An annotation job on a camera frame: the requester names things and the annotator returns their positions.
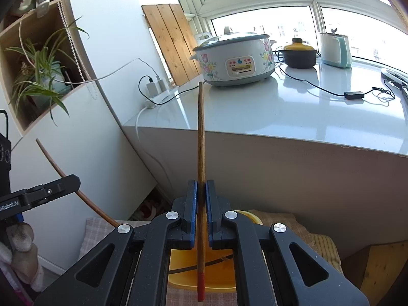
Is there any brown chopstick curved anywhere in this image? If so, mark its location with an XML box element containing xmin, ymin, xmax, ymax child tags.
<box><xmin>35</xmin><ymin>138</ymin><xmax>119</xmax><ymax>228</ymax></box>

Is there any brown chopstick red tip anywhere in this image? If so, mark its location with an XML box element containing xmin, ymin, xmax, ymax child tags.
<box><xmin>196</xmin><ymin>82</ymin><xmax>206</xmax><ymax>302</ymax></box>

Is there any yellow plastic utensil cup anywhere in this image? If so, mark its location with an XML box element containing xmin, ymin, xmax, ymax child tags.
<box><xmin>167</xmin><ymin>209</ymin><xmax>264</xmax><ymax>294</ymax></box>

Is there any white gloved hand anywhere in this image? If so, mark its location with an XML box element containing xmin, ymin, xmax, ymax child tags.
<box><xmin>1</xmin><ymin>222</ymin><xmax>44</xmax><ymax>292</ymax></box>

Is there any pink checkered cloth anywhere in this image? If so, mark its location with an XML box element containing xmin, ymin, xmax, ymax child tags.
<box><xmin>79</xmin><ymin>218</ymin><xmax>237</xmax><ymax>306</ymax></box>

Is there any potted spider plant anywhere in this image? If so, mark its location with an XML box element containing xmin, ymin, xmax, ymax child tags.
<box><xmin>1</xmin><ymin>15</ymin><xmax>86</xmax><ymax>131</ymax></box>

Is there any wooden stool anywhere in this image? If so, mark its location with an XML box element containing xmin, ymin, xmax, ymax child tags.
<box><xmin>342</xmin><ymin>241</ymin><xmax>407</xmax><ymax>305</ymax></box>

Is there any white counter unit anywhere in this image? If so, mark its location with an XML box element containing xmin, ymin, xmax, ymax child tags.
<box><xmin>122</xmin><ymin>57</ymin><xmax>408</xmax><ymax>262</ymax></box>

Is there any wooden slat board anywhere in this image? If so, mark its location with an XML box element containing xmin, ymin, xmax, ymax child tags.
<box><xmin>142</xmin><ymin>4</ymin><xmax>200</xmax><ymax>86</ymax></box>

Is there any floral white rice cooker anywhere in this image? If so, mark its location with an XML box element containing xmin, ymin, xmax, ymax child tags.
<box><xmin>190</xmin><ymin>27</ymin><xmax>275</xmax><ymax>86</ymax></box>

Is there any black pot yellow lid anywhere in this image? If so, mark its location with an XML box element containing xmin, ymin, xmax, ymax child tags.
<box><xmin>277</xmin><ymin>38</ymin><xmax>317</xmax><ymax>69</ymax></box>

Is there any white teal kettle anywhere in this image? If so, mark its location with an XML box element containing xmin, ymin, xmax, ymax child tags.
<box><xmin>320</xmin><ymin>28</ymin><xmax>352</xmax><ymax>68</ymax></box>

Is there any beige corduroy cushion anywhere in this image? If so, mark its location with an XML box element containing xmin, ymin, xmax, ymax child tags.
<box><xmin>249</xmin><ymin>209</ymin><xmax>343</xmax><ymax>274</ymax></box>

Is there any wooden wall shelf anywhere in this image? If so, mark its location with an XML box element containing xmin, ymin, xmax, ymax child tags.
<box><xmin>1</xmin><ymin>0</ymin><xmax>99</xmax><ymax>134</ymax></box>

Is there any beaded blind cord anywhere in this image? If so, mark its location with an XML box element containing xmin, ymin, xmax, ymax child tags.
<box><xmin>52</xmin><ymin>0</ymin><xmax>98</xmax><ymax>100</ymax></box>

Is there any white charger cable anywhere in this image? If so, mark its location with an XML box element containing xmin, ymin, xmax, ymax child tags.
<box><xmin>63</xmin><ymin>57</ymin><xmax>161</xmax><ymax>87</ymax></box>

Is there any black power adapter cable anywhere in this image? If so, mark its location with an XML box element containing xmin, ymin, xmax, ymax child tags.
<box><xmin>274</xmin><ymin>50</ymin><xmax>396</xmax><ymax>105</ymax></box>

